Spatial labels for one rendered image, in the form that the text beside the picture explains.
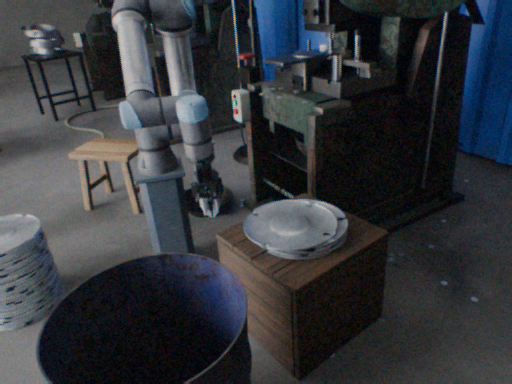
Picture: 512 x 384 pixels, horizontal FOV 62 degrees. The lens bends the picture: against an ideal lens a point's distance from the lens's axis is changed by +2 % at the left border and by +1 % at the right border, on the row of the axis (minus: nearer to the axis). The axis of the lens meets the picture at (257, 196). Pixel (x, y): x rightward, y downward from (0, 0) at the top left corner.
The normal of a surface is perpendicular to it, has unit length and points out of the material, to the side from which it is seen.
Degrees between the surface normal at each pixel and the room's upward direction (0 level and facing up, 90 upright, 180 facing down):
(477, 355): 0
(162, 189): 90
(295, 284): 0
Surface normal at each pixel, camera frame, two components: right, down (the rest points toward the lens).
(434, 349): -0.07, -0.88
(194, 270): -0.38, 0.42
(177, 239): 0.26, 0.44
